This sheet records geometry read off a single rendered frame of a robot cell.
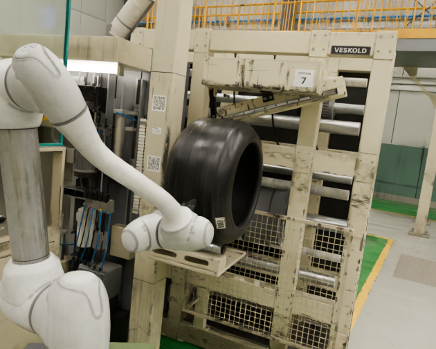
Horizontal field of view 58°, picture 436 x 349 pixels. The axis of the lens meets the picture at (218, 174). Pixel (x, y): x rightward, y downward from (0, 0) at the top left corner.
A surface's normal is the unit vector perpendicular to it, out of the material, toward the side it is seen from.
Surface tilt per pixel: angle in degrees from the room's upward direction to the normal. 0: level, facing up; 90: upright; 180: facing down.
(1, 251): 90
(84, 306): 68
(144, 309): 90
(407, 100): 90
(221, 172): 79
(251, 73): 90
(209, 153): 60
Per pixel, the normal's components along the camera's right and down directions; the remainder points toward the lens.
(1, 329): 0.92, 0.16
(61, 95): 0.63, 0.29
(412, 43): -0.49, 0.06
